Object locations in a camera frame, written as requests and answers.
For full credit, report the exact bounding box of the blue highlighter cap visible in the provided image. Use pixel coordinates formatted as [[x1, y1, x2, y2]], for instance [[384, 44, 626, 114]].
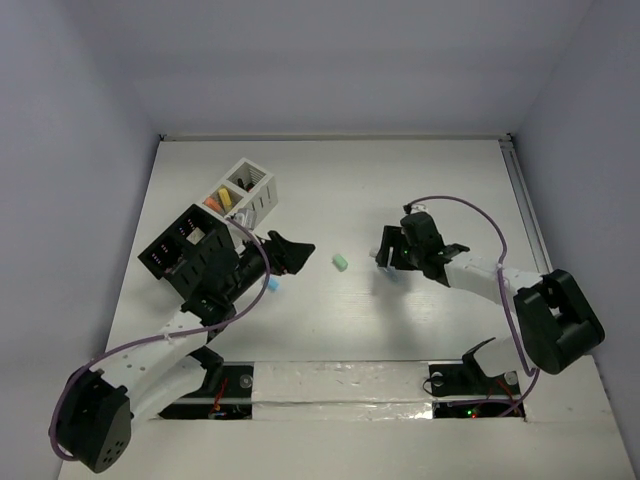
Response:
[[267, 278, 280, 292]]

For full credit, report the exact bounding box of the blue highlighter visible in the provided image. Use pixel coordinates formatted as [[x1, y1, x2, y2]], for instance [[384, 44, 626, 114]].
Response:
[[381, 267, 401, 283]]

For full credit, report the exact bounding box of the green highlighter cap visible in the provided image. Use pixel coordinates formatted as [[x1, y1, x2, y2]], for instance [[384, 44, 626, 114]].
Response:
[[332, 254, 349, 272]]

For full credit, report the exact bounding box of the grey orange-tipped highlighter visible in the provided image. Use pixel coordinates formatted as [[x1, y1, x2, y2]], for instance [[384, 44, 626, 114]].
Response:
[[203, 197, 222, 212]]

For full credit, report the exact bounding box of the yellow highlighter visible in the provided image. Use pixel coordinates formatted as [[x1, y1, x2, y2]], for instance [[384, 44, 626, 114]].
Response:
[[218, 187, 233, 210]]

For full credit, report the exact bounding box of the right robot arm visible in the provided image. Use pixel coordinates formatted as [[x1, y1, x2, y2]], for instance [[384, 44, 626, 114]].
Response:
[[375, 212, 605, 392]]

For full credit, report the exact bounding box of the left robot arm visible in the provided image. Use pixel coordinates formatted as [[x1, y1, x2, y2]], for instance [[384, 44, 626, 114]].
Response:
[[48, 231, 315, 474]]

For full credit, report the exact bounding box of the black slotted organizer box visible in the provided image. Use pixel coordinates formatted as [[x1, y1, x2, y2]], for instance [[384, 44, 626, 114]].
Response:
[[138, 204, 235, 299]]

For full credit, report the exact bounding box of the white slotted organizer box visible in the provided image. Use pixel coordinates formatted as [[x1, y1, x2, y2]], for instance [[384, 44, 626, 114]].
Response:
[[199, 158, 278, 227]]

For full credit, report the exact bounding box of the black marker in organizer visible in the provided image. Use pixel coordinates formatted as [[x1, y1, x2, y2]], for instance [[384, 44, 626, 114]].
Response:
[[237, 178, 253, 192]]

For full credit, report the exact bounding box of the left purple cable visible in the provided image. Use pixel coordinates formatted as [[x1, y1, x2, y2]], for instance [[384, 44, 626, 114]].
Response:
[[49, 217, 274, 461]]

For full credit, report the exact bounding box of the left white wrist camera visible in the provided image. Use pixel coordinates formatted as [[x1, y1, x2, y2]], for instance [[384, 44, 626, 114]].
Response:
[[227, 208, 257, 232]]

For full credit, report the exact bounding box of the aluminium side rail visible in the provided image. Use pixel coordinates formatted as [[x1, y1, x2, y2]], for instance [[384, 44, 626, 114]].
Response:
[[499, 134, 579, 354]]

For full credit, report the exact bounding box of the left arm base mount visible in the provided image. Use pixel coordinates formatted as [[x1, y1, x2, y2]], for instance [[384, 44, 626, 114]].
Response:
[[159, 363, 254, 421]]

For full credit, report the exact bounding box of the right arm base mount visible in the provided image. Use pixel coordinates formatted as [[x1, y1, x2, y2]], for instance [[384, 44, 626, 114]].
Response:
[[422, 338, 521, 419]]

